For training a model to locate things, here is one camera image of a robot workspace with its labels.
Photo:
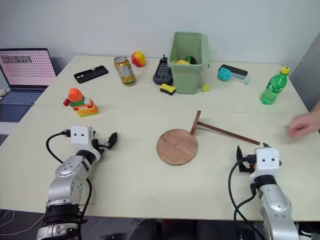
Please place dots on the person's bare hand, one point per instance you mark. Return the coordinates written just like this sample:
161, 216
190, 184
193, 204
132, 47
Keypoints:
301, 126

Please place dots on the small yellow-green ball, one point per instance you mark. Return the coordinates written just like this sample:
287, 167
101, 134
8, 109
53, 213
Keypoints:
205, 88

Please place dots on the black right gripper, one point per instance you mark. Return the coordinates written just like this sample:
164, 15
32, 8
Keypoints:
247, 163

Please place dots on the cyan device with clear tube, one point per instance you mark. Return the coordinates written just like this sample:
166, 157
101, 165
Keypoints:
223, 74

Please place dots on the person's bare forearm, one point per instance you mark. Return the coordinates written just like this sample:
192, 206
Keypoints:
316, 113

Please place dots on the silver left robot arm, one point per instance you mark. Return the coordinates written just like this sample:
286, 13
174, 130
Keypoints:
67, 180

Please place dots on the yellow and black sponge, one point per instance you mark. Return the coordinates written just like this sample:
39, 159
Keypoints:
167, 90

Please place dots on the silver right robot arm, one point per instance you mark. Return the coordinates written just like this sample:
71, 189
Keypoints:
277, 207

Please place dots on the wooden T-shaped stick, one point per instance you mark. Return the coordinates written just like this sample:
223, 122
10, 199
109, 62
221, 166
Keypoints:
225, 132

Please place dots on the colourful toy block tower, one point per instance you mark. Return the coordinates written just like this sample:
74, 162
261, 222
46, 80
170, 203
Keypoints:
82, 105

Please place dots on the red and yellow toy fruit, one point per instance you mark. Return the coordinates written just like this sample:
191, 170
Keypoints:
138, 58

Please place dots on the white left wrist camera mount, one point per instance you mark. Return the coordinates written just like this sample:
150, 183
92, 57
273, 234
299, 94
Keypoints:
80, 140

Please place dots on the yellow toy banana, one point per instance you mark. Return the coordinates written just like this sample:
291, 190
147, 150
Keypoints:
183, 62

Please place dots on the blue laptop with pink screen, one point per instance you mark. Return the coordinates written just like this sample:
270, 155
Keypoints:
25, 70

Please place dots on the small white object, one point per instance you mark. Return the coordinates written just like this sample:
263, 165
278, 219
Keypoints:
3, 91

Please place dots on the dark green round toy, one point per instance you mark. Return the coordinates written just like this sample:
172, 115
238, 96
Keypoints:
191, 60

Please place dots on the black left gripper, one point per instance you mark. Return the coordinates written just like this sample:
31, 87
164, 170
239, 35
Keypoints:
101, 146

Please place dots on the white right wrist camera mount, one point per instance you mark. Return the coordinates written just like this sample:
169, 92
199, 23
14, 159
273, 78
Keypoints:
266, 161

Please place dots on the black phone case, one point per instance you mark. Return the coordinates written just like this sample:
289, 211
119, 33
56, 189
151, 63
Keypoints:
91, 74

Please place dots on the dark rounded shape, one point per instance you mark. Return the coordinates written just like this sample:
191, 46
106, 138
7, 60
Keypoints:
146, 230

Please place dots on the green plastic bottle yellow cap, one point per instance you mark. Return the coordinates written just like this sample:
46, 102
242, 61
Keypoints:
273, 87

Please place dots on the black handheld device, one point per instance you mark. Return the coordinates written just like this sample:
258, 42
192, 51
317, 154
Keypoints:
162, 72

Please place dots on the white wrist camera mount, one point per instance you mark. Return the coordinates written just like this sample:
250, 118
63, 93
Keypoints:
266, 161
80, 140

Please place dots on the yellow drink can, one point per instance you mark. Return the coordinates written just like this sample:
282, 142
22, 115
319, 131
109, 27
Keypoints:
125, 72

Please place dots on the black smartphone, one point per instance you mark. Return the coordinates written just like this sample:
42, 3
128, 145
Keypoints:
237, 70

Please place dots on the grey panel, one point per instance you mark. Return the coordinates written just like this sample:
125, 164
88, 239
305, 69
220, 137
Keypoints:
306, 75

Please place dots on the green plastic bin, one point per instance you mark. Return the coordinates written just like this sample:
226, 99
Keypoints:
186, 77

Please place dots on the round wooden disc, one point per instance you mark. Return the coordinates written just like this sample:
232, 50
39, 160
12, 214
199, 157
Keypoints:
177, 147

